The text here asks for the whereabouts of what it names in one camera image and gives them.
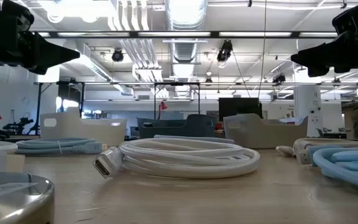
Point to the dark teal plastic bin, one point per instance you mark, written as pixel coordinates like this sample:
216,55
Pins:
179,127

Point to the white column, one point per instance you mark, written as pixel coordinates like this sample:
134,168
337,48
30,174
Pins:
306,109

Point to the black background table frame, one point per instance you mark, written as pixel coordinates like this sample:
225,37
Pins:
179,83

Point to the black ceiling camera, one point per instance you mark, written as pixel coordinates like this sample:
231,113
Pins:
117,56
279,78
225,51

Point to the black overhead rig bar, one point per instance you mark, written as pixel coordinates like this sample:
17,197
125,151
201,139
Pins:
214,34

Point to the black background equipment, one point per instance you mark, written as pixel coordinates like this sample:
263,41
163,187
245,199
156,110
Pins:
20,124

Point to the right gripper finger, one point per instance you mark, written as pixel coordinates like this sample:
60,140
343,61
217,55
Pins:
325,57

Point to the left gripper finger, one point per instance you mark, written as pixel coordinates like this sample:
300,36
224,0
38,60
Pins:
51,54

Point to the black monitor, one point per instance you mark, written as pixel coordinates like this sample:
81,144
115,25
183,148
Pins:
238,109

